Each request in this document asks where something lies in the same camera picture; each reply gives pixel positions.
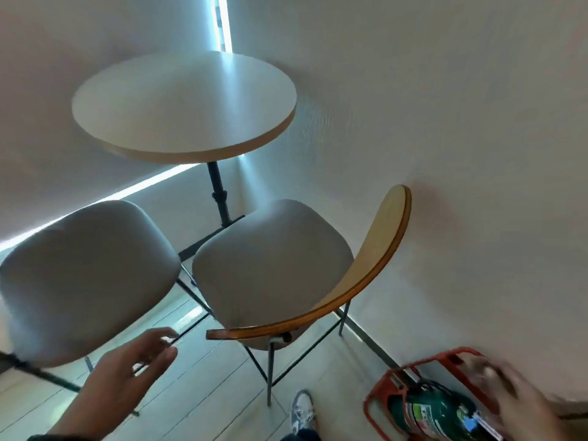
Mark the red metal extinguisher stand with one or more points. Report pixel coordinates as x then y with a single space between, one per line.
390 385

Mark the grey cushioned chair black legs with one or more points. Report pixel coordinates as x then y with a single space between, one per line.
82 280

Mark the person's grey sneaker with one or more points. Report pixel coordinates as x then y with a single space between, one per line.
303 411

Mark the bright light strip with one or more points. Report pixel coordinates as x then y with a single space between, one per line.
223 22

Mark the person's left forearm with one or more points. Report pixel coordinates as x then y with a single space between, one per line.
64 436

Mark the person's dark trouser leg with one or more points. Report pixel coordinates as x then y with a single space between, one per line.
301 436

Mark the person's left hand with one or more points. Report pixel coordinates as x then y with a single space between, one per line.
112 385

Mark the grey chair wooden backrest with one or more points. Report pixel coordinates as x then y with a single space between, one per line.
271 266

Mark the person's left thumb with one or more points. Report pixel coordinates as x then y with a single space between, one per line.
161 362

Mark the person's right hand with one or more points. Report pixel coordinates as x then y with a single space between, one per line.
514 399

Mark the person's right fingers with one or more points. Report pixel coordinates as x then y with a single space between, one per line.
489 374

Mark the green fire extinguisher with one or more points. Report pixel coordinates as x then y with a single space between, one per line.
432 413

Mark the round white table black leg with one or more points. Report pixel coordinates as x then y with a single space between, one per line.
183 100

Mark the person's right forearm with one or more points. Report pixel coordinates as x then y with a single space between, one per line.
549 431

